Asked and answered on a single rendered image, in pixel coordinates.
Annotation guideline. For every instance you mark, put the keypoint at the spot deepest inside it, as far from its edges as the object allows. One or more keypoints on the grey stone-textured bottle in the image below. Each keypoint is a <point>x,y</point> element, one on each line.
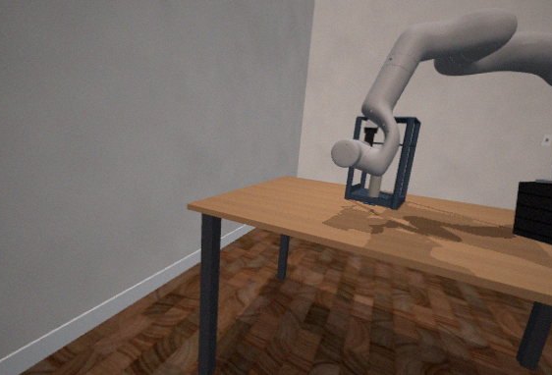
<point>374,186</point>

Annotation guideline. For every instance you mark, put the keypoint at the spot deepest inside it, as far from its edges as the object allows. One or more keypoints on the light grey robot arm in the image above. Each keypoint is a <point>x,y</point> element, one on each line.
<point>479,33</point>

